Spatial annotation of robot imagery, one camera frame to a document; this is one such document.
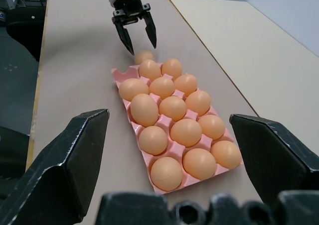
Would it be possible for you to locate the black office chair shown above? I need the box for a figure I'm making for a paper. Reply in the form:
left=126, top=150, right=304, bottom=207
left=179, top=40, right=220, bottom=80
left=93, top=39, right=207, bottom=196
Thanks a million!
left=6, top=7, right=48, bottom=62

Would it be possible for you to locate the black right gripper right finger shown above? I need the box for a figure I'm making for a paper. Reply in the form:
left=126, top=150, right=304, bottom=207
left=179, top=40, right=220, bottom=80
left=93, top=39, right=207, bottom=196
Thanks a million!
left=229, top=113, right=319, bottom=205

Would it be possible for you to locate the pink egg tray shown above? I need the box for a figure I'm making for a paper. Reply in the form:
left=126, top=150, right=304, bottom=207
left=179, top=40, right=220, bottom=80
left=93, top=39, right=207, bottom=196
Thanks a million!
left=111, top=65, right=244, bottom=194

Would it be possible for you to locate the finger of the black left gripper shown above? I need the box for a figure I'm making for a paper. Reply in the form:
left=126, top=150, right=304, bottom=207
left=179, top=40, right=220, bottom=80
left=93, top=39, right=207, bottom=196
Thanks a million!
left=114, top=20, right=136, bottom=56
left=142, top=10, right=158, bottom=49

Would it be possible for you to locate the brown egg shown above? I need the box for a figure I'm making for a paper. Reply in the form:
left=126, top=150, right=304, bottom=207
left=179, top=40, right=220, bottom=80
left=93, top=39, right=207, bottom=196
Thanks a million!
left=159, top=96, right=187, bottom=122
left=139, top=59, right=161, bottom=82
left=149, top=76, right=175, bottom=100
left=173, top=74, right=199, bottom=97
left=130, top=93, right=160, bottom=127
left=135, top=50, right=155, bottom=64
left=210, top=140, right=242, bottom=169
left=182, top=148, right=217, bottom=180
left=150, top=156, right=184, bottom=192
left=198, top=114, right=226, bottom=140
left=138, top=125, right=169, bottom=155
left=185, top=90, right=212, bottom=116
left=161, top=58, right=183, bottom=79
left=118, top=78, right=150, bottom=102
left=170, top=118, right=203, bottom=147

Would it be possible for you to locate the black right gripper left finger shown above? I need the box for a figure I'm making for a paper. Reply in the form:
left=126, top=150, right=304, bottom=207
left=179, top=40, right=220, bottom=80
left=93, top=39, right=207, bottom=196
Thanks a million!
left=0, top=108, right=110, bottom=225

